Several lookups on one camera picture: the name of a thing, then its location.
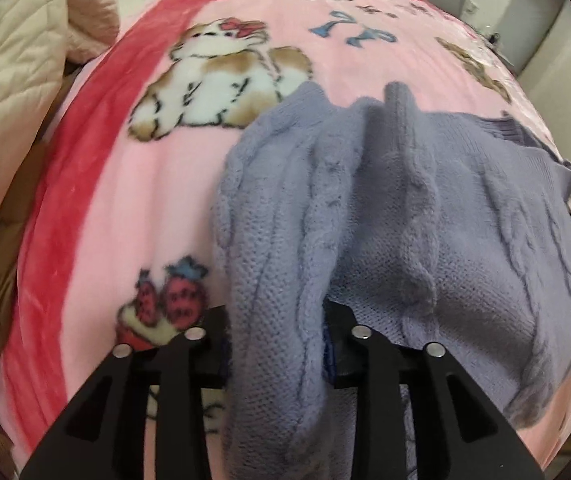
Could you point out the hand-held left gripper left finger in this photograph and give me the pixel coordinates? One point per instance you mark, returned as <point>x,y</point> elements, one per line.
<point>215,355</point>

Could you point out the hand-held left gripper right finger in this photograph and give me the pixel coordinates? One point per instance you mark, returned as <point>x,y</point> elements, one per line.
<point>338,360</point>

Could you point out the pink printed blanket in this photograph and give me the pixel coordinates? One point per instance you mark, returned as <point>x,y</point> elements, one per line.
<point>115,210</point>

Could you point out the brown cloth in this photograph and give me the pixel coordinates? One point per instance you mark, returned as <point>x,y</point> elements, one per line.
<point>15,220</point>

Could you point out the beige quilted comforter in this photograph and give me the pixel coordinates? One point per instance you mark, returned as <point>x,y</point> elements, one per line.
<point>10,85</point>

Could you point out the pink pillow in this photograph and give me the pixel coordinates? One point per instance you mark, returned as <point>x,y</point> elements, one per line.
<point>90,15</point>

